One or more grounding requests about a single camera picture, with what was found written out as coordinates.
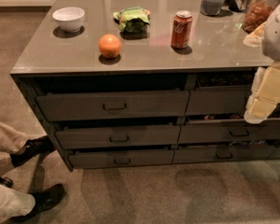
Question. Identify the black shoe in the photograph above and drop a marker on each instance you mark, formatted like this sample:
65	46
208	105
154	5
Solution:
44	201
31	149

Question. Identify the white ceramic bowl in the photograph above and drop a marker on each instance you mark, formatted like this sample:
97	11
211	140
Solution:
69	19

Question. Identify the green chip bag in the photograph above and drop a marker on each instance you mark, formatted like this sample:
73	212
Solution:
133	19

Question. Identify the grey drawer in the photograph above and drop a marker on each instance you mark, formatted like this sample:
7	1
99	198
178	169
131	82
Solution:
228	130
113	105
242	151
220	93
124	158
127	136

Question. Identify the upper black shoe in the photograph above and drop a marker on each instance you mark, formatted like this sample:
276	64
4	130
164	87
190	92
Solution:
31	149

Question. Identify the lower beige trouser leg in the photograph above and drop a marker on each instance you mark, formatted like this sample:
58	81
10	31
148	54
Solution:
14	203

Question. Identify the lower black shoe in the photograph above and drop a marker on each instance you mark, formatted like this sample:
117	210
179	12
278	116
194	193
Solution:
44	201

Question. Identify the orange fruit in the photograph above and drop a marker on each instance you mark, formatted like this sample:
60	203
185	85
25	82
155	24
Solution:
109	46

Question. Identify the grey counter cabinet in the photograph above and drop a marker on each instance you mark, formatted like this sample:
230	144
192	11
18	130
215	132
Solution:
55	62

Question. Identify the black chair caster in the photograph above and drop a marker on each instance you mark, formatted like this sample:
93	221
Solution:
5	181

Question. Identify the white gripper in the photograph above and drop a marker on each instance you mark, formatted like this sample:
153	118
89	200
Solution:
277	34

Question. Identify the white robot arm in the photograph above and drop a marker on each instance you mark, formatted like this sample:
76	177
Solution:
267	36

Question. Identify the glass jar of snacks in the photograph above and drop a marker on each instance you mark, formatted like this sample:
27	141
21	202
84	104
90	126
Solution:
257	13

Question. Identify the red soda can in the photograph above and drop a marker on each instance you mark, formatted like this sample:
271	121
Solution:
181	29

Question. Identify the beige trouser leg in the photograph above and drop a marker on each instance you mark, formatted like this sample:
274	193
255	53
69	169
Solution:
14	203
11	140

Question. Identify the upper beige trouser leg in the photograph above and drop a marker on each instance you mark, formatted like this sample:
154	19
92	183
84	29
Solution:
11	140

